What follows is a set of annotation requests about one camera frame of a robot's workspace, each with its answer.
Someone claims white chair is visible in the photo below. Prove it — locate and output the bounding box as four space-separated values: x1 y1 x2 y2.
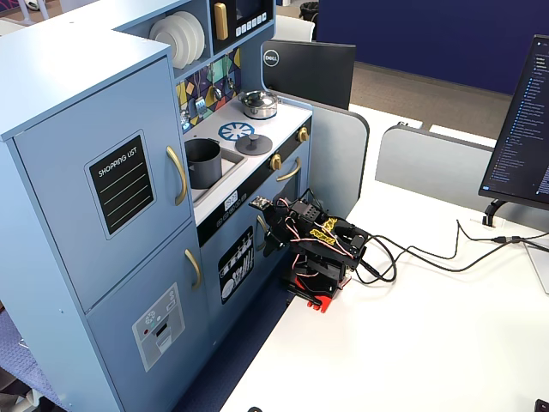
274 15 317 43

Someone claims gray pot lid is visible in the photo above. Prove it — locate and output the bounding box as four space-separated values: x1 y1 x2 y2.
234 133 274 156

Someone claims gray rounded desk divider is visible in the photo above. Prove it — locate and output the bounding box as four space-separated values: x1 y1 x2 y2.
274 92 371 218

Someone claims gold microwave door handle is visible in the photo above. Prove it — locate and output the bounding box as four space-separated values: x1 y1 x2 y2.
213 2 230 42

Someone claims black Dell monitor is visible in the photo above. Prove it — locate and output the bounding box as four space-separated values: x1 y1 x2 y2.
261 39 357 112

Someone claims white toy plate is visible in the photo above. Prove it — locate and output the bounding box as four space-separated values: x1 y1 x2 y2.
169 12 201 66
148 15 190 70
176 10 207 61

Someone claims blue toy kitchen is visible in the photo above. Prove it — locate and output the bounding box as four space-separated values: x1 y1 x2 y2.
0 0 315 412

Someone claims gold freezer door handle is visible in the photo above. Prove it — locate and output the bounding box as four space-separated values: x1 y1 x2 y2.
184 248 202 291

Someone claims thin black cable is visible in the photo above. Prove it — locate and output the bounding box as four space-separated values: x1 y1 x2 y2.
364 219 498 261

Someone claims black trash bin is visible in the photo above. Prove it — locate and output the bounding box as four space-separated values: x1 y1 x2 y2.
299 1 320 23

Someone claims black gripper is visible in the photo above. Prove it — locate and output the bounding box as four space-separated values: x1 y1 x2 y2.
260 198 321 258

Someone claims silver monitor stand base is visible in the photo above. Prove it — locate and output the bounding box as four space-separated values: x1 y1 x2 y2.
522 239 549 295

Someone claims gray toy pot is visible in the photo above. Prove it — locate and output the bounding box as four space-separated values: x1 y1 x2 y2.
184 137 224 191

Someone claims black cable with connector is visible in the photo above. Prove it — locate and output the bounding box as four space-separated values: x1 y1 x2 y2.
355 231 549 285

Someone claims gold oven door handle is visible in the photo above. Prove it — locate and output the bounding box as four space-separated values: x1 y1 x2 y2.
276 156 303 183

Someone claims red table clamp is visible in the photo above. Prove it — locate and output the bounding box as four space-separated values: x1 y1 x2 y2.
281 274 353 314

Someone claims gray long desk divider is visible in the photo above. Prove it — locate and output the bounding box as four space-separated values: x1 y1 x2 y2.
375 124 549 233

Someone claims steel toy pot with lid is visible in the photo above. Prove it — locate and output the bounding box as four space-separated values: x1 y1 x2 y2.
238 89 279 121

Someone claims black monitor showing code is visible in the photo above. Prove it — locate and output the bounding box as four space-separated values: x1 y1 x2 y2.
478 33 549 212

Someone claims gold fridge door handle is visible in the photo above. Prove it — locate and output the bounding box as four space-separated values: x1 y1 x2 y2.
166 145 189 207

